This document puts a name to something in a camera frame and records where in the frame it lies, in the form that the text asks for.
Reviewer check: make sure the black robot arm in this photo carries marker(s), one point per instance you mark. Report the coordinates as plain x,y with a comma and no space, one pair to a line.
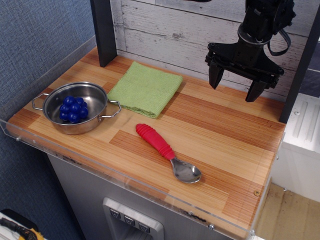
263,20

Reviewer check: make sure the dark vertical post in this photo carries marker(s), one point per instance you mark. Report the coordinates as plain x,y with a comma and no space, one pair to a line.
301,69
104,31

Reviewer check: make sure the clear acrylic table guard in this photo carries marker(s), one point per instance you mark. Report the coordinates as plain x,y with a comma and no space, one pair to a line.
232,142

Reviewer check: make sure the right dark vertical post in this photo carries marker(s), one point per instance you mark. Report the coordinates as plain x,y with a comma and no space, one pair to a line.
301,69

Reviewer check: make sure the small steel pot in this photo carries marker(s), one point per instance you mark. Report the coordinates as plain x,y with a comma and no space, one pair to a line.
99,106

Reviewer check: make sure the white plastic side unit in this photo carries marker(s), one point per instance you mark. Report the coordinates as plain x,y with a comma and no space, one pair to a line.
297,164

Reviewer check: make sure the grey dispenser control panel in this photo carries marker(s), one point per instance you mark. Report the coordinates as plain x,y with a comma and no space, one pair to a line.
126,223

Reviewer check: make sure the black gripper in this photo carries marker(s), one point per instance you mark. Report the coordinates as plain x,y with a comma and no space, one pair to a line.
245,59

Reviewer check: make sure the red handled metal spoon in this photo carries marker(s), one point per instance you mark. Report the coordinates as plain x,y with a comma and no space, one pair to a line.
183,171

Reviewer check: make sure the blue toy grape cluster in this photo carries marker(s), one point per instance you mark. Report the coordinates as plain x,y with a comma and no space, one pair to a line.
73,109

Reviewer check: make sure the black yellow object bottom left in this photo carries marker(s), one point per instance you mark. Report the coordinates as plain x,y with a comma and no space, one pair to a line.
24,233

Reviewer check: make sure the left dark vertical post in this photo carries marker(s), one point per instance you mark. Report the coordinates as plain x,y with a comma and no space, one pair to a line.
104,31

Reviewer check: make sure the green folded cloth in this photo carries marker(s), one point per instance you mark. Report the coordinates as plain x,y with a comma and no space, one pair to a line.
145,90

